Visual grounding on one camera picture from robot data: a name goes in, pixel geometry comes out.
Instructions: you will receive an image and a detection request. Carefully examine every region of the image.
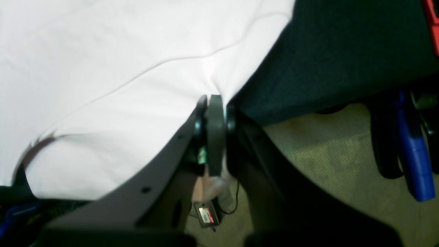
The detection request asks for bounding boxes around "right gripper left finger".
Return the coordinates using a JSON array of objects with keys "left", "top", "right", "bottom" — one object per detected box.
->
[{"left": 38, "top": 95, "right": 225, "bottom": 247}]

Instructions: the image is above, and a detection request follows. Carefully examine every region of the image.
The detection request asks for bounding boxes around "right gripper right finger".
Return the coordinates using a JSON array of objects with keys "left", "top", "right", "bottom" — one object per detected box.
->
[{"left": 226, "top": 104, "right": 402, "bottom": 247}]

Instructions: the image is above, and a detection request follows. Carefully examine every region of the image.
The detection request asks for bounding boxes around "pink T-shirt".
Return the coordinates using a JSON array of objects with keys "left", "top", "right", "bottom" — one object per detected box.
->
[{"left": 0, "top": 0, "right": 295, "bottom": 200}]

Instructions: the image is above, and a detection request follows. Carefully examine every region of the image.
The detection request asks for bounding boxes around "small device on floor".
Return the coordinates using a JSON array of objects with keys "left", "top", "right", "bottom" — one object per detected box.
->
[{"left": 193, "top": 201, "right": 221, "bottom": 228}]

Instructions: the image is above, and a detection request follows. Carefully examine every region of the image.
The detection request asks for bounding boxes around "black table cloth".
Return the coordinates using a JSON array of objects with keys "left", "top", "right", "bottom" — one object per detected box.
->
[{"left": 232, "top": 0, "right": 439, "bottom": 126}]

